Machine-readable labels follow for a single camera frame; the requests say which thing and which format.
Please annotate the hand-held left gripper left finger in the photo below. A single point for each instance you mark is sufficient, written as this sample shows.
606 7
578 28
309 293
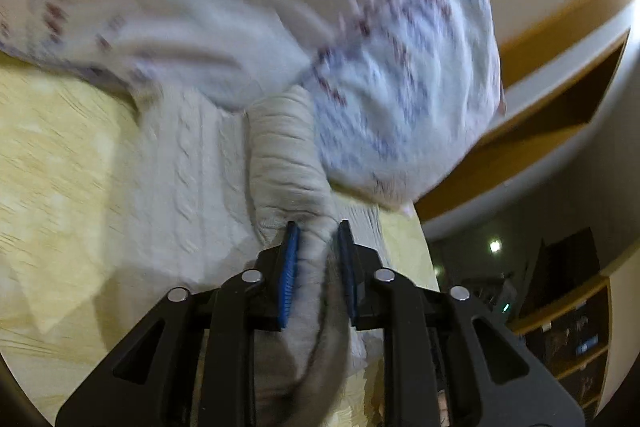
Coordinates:
289 279

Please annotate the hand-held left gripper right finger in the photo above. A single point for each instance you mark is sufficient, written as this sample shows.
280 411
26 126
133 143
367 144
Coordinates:
347 274

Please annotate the pale blue floral pillow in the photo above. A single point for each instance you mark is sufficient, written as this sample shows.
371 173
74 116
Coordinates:
415 97

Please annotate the dark cabinet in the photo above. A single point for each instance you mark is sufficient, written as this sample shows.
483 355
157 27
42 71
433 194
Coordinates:
565 262

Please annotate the wooden headboard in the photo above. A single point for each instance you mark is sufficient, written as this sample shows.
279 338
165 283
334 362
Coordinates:
525 147

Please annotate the yellow patterned bedsheet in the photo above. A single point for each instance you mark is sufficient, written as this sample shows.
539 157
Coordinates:
60 157

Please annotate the wooden wall shelf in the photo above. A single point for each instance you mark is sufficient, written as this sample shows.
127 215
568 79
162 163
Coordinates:
565 312

